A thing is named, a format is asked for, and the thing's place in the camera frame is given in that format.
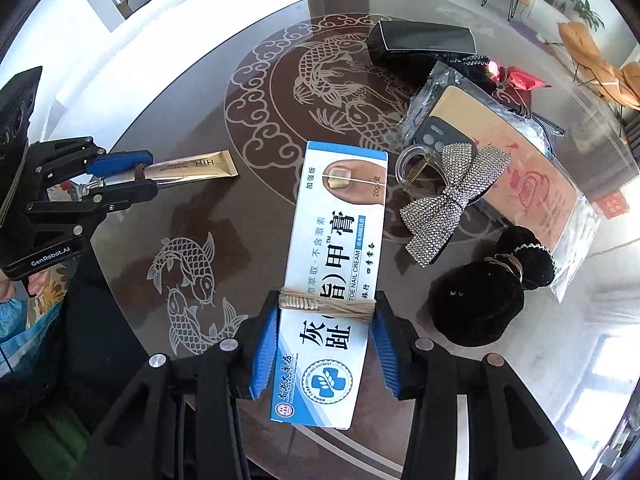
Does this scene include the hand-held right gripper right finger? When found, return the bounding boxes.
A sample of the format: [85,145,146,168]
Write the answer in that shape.
[370,290,586,480]

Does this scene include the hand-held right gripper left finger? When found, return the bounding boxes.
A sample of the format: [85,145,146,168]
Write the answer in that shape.
[80,290,281,480]

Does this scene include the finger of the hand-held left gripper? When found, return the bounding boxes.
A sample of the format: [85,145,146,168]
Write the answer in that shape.
[22,180,160,226]
[27,136,153,196]

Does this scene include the gold cosmetic tube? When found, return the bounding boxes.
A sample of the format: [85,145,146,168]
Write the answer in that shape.
[132,151,240,186]

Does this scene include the white blue nail cream box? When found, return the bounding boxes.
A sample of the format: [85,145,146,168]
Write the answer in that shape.
[269,140,388,431]

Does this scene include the red packet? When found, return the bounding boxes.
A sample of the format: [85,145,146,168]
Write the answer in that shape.
[505,64,551,93]

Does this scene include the black rectangular box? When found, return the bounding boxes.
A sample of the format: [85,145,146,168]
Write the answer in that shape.
[367,21,477,67]

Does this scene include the person's left forearm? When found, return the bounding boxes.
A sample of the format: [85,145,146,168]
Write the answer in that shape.
[0,295,66,376]

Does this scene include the black velvet scrunchie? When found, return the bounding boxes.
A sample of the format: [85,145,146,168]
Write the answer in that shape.
[427,227,557,347]

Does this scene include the white board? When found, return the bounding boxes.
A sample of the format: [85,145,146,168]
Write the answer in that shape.
[0,0,308,153]

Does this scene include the rhinestone bow hair clip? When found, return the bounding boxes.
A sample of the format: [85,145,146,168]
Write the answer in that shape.
[395,142,512,268]

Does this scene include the phone case in clear bag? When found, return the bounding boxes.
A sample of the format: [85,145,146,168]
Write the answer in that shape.
[400,60,601,303]

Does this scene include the pink wrapped candy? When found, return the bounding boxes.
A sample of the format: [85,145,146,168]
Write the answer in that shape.
[482,59,508,85]

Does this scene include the orange lounge chair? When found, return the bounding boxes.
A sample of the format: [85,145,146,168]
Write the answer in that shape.
[557,21,640,111]

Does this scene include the large green potted plant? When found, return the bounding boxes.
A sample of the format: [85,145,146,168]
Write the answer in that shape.
[567,0,606,31]

